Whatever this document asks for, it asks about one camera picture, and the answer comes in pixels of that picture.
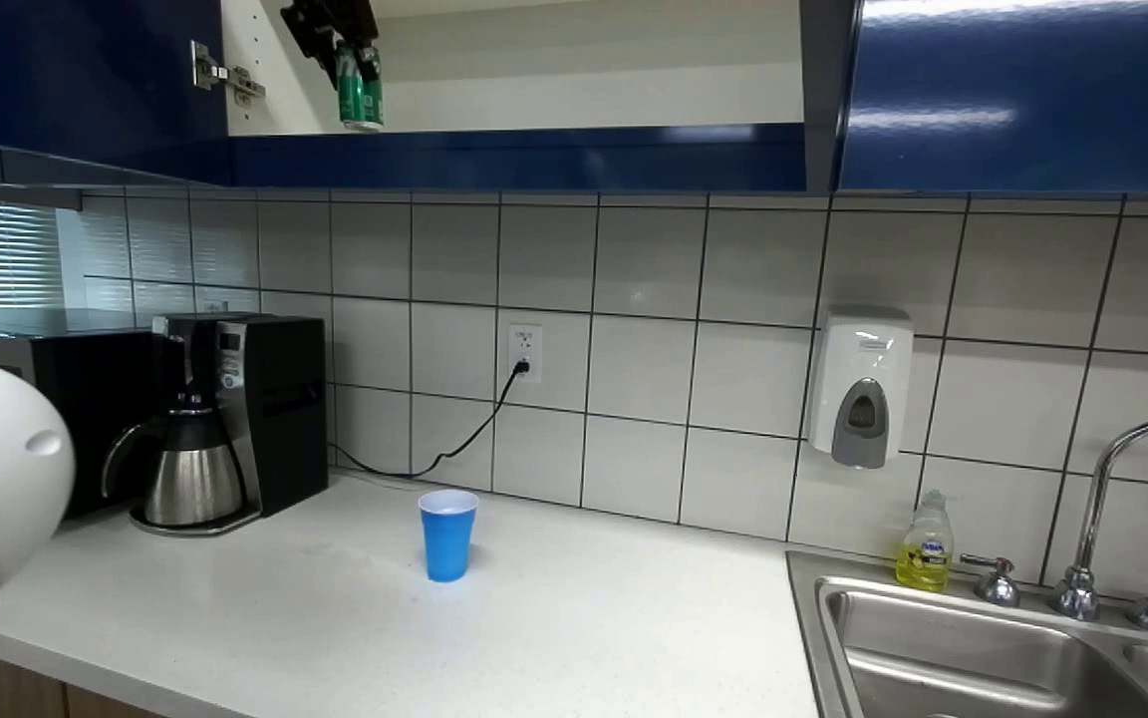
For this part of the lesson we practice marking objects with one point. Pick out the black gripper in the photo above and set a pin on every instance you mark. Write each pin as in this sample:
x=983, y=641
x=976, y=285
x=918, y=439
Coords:
x=323, y=21

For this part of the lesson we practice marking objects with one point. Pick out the green soda can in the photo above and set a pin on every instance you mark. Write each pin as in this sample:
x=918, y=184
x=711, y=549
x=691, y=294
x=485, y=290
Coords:
x=361, y=104

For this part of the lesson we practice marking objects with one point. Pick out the metal cabinet hinge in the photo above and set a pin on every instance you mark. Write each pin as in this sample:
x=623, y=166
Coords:
x=219, y=69

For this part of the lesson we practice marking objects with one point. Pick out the open white cabinet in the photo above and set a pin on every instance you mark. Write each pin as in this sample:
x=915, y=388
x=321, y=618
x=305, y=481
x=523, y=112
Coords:
x=574, y=81

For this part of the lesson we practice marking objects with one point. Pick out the blue cabinet door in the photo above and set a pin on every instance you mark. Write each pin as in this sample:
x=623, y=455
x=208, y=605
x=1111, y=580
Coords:
x=1027, y=92
x=70, y=81

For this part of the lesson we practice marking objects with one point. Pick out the black steel coffee maker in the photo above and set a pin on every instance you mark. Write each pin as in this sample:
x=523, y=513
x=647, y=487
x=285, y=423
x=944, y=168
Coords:
x=285, y=414

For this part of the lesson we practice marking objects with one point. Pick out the black microwave oven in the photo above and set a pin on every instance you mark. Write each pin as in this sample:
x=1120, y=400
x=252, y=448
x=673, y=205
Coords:
x=95, y=400

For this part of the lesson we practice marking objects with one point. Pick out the steel coffee carafe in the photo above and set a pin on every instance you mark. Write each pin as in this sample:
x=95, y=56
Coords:
x=192, y=472

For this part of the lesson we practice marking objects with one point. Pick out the blue plastic cup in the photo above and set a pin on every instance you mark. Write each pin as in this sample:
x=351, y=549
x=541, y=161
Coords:
x=446, y=544

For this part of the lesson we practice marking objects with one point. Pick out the yellow dish soap bottle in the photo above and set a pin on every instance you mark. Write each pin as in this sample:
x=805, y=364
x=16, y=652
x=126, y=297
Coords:
x=926, y=549

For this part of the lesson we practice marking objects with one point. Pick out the stainless steel sink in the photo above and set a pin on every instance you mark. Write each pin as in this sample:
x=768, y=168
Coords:
x=975, y=652

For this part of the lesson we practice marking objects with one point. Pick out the chrome sink faucet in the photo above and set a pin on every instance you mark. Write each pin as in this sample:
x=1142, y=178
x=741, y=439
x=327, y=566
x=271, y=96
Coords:
x=1101, y=492

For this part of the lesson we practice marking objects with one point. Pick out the white wall outlet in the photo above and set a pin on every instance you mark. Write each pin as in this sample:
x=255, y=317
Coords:
x=527, y=348

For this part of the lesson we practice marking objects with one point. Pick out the white wall soap dispenser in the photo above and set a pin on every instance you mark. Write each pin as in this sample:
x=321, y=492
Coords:
x=858, y=384

